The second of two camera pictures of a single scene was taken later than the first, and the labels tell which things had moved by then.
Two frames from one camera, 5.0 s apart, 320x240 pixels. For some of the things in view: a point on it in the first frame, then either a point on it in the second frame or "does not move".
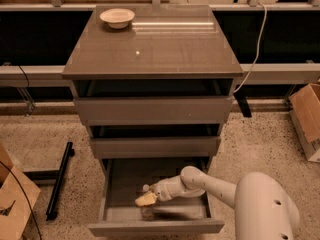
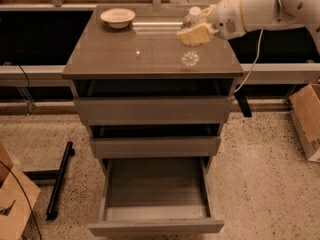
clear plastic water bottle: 147,212 to 195,18
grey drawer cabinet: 155,86 does not move
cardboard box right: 305,112 does not move
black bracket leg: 243,103 does not move
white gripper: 165,189 to 226,20
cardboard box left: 19,191 does not move
